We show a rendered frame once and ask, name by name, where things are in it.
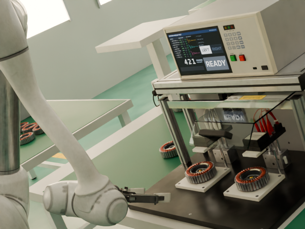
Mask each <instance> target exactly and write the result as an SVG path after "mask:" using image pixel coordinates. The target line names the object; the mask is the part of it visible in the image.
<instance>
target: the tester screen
mask: <svg viewBox="0 0 305 229"><path fill-rule="evenodd" d="M168 37H169V40H170V43H171V45H172V49H173V51H174V54H175V57H176V60H177V63H178V66H179V68H180V67H193V66H203V67H204V70H194V71H181V68H180V71H181V74H189V73H204V72H219V71H230V69H229V70H210V71H207V69H206V66H205V63H204V60H203V58H205V57H215V56H225V53H224V50H223V52H222V53H213V54H203V55H202V53H201V50H200V46H206V45H217V44H221V40H220V37H219V34H218V32H217V29H216V28H214V29H208V30H199V31H193V32H186V33H180V34H173V35H168ZM221 45H222V44H221ZM222 49H223V47H222ZM191 58H195V61H196V65H185V64H184V61H183V59H191ZM225 58H226V56H225ZM226 60H227V59H226Z"/></svg>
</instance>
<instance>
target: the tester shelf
mask: <svg viewBox="0 0 305 229"><path fill-rule="evenodd" d="M153 87H154V89H155V92H156V94H192V93H234V92H276V91H304V90H305V53H303V54H302V55H301V56H299V57H298V58H296V59H295V60H294V61H292V62H291V63H289V64H288V65H287V66H285V67H284V68H282V69H281V70H279V71H278V72H277V73H276V74H275V75H259V76H241V77H223V78H204V79H186V80H181V79H180V76H179V74H178V71H177V69H176V70H175V71H173V72H171V73H170V74H168V75H166V76H165V77H163V78H161V79H160V80H158V81H156V82H155V83H153Z"/></svg>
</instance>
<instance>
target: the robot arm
mask: <svg viewBox="0 0 305 229"><path fill-rule="evenodd" d="M27 22H28V15H27V11H26V8H25V6H24V5H23V3H22V2H21V1H20V0H0V229H30V228H29V224H28V216H29V210H30V193H29V177H28V173H27V172H26V170H25V169H24V168H23V167H22V166H20V102H21V103H22V104H23V106H24V107H25V108H26V110H27V111H28V113H29V114H30V115H31V117H32V118H33V119H34V120H35V122H36V123H37V124H38V125H39V126H40V128H41V129H42V130H43V131H44V132H45V133H46V135H47V136H48V137H49V138H50V139H51V141H52V142H53V143H54V144H55V145H56V147H57V148H58V149H59V150H60V151H61V153H62V154H63V155H64V156H65V158H66V159H67V160H68V161H69V163H70V164H71V166H72V168H73V169H74V171H75V174H76V176H77V180H66V181H59V182H55V183H52V184H50V185H48V186H47V187H46V188H45V190H44V193H43V204H44V208H45V209H46V210H47V211H48V212H50V213H53V214H57V215H65V216H67V217H77V218H82V219H83V220H85V221H87V222H89V223H91V224H95V225H99V226H114V225H116V224H117V223H119V222H121V221H122V220H123V219H124V218H125V216H126V215H127V212H128V202H129V203H154V205H156V204H158V203H163V202H170V199H171V193H154V194H145V188H131V189H128V187H124V189H122V188H119V187H118V186H117V185H114V184H112V182H111V181H110V180H109V178H108V176H105V175H101V174H100V173H99V172H98V171H97V169H96V167H95V166H94V164H93V162H92V160H91V159H90V157H89V156H88V154H87V153H86V152H85V150H84V149H83V147H82V146H81V145H80V143H79V142H78V141H77V140H76V138H75V137H74V136H73V135H72V133H71V132H70V131H69V129H68V128H67V127H66V125H65V124H64V123H63V122H62V120H61V119H60V118H59V116H58V115H57V114H56V113H55V111H54V110H53V109H52V108H51V106H50V105H49V103H48V102H47V100H46V99H45V97H44V96H43V94H42V93H41V91H40V89H39V86H38V83H37V81H36V77H35V74H34V69H33V65H32V60H31V56H30V50H29V47H28V44H27V32H28V24H27Z"/></svg>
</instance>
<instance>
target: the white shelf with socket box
mask: <svg viewBox="0 0 305 229"><path fill-rule="evenodd" d="M186 16H188V15H185V16H179V17H174V18H169V19H163V20H157V21H151V22H146V23H142V24H140V25H138V26H136V27H134V28H132V29H130V30H128V31H126V32H124V33H122V34H120V35H118V36H116V37H114V38H112V39H110V40H108V41H106V42H104V43H102V44H100V45H98V46H96V47H95V49H96V51H97V53H104V52H112V51H119V50H130V49H137V48H142V47H144V46H146V47H147V50H148V52H149V55H150V58H151V60H152V63H153V66H154V69H155V71H156V74H157V77H158V79H155V80H153V81H152V82H151V84H152V87H153V83H155V82H156V81H158V80H160V79H161V78H163V77H165V76H166V75H168V74H170V73H171V72H172V71H171V69H170V66H169V63H168V60H167V58H166V55H165V52H164V49H163V46H162V43H161V41H160V38H161V37H163V36H164V35H165V34H164V31H163V29H162V28H163V27H165V26H169V25H171V24H173V23H175V22H177V21H179V20H180V19H182V18H184V17H186ZM152 95H153V97H152V98H153V102H154V104H155V101H154V96H157V97H158V99H159V96H165V97H168V99H169V100H179V98H178V96H177V94H156V92H155V89H154V87H153V91H152ZM155 106H156V104H155ZM158 106H159V105H157V106H156V107H158Z"/></svg>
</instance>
